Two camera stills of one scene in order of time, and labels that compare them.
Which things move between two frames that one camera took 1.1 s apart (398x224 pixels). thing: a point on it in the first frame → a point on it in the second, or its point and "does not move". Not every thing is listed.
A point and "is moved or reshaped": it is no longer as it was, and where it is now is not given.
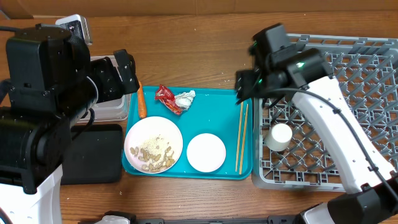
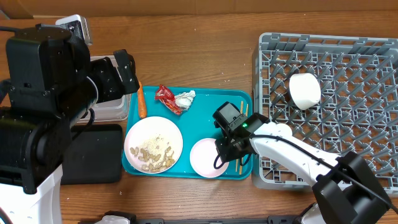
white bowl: [206, 152] is moved or reshaped
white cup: [278, 137] does not move
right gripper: [245, 84] → [228, 149]
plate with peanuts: [153, 145] does not move
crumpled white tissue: [185, 99] does not move
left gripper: [115, 88] does not move
